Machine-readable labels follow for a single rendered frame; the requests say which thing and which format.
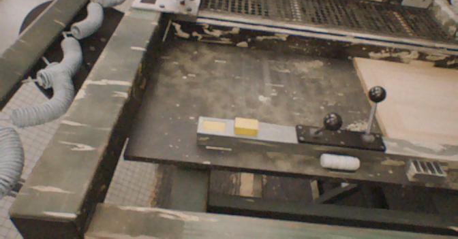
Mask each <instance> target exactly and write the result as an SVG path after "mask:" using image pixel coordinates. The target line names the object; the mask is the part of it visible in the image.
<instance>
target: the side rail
mask: <svg viewBox="0 0 458 239"><path fill-rule="evenodd" d="M85 239H458V237H453V236H440V235H431V234H418V233H410V232H396V231H389V230H381V229H367V228H359V227H346V226H338V225H324V224H316V223H303V222H295V221H280V220H273V219H259V218H252V217H238V216H230V215H222V214H208V213H201V212H187V211H179V210H164V209H157V208H151V207H143V206H128V205H121V204H107V203H100V202H98V203H97V206H96V209H95V213H94V215H93V218H92V220H91V224H90V226H89V229H88V231H87V233H85Z"/></svg>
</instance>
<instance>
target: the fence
mask: <svg viewBox="0 0 458 239"><path fill-rule="evenodd" d="M203 121H217V122H223V123H226V128H225V133H224V132H217V131H205V130H202V124H203ZM382 139H383V140H384V143H385V145H386V148H387V150H386V152H385V153H383V152H377V151H370V150H357V149H351V148H339V147H332V146H319V145H313V144H300V143H298V142H297V136H296V127H290V126H283V125H271V124H264V123H258V133H257V136H250V135H243V134H236V133H234V120H227V119H220V118H208V117H201V116H200V117H199V121H198V130H197V138H196V144H199V145H206V146H219V147H226V148H238V149H245V150H258V151H265V152H272V153H284V154H291V155H304V156H310V157H321V155H322V154H329V155H341V156H348V157H356V158H357V159H358V160H359V161H362V162H369V163H382V164H389V165H401V166H404V164H405V163H406V162H407V161H408V159H418V160H424V161H437V162H439V164H440V166H441V167H442V169H443V170H446V171H454V172H458V145H452V144H440V143H433V142H421V141H414V140H402V139H395V138H383V137H382Z"/></svg>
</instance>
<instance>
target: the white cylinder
mask: <svg viewBox="0 0 458 239"><path fill-rule="evenodd" d="M320 165H321V166H322V167H325V168H332V169H333V168H338V170H351V171H352V170H356V169H358V167H359V160H358V159H357V158H356V157H348V156H341V155H329V154H322V155H321V157H320Z"/></svg>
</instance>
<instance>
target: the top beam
mask: <svg viewBox="0 0 458 239"><path fill-rule="evenodd" d="M134 1H135V0H134ZM134 1H133V2H134ZM133 2H132V4H133ZM170 20H171V13H170V12H159V11H152V10H142V9H138V8H132V5H130V8H129V9H128V10H127V12H126V13H125V15H124V17H123V19H122V20H121V22H120V23H119V26H118V27H117V29H116V31H115V32H114V34H113V35H112V37H111V38H110V41H109V42H108V44H107V45H106V48H105V49H104V51H103V53H102V55H101V56H100V58H99V59H98V61H97V63H96V64H95V66H94V68H93V69H92V71H91V73H90V74H89V76H87V79H86V80H85V82H84V84H83V85H82V87H81V89H80V91H79V92H78V94H77V96H76V98H75V99H74V101H73V102H72V104H71V106H70V108H69V109H68V111H67V112H66V114H65V116H64V117H63V119H62V121H61V122H60V124H59V126H58V127H57V130H56V131H55V133H54V135H53V137H52V138H51V140H50V142H49V143H48V145H47V147H46V148H45V150H44V152H43V153H42V155H41V157H40V158H39V159H38V160H37V162H36V164H35V165H34V167H33V169H32V170H31V172H30V175H29V176H28V178H27V179H26V181H25V183H24V185H23V186H22V188H21V190H20V191H19V193H18V195H17V196H16V198H15V200H14V201H13V203H12V205H11V206H10V208H9V210H8V214H9V218H10V220H11V222H12V224H13V225H14V227H15V228H16V229H17V231H18V233H19V234H20V235H21V236H22V238H23V239H85V233H84V228H85V225H86V223H87V220H88V218H89V215H90V212H91V209H92V207H93V204H94V202H95V203H97V202H100V203H104V201H105V199H106V195H107V193H108V190H109V187H110V184H111V182H112V179H113V176H114V174H115V171H116V168H117V164H118V162H119V159H120V156H121V153H122V151H123V148H124V146H125V142H126V140H127V137H128V134H129V131H130V129H131V126H132V125H133V122H134V119H135V117H136V113H137V111H138V108H139V105H140V102H141V100H142V97H143V95H144V91H145V89H146V86H147V82H148V81H149V77H150V75H151V72H152V69H153V66H154V64H155V60H156V58H157V55H158V52H159V49H160V46H161V44H162V41H163V38H164V36H165V33H166V29H167V28H168V24H169V22H170Z"/></svg>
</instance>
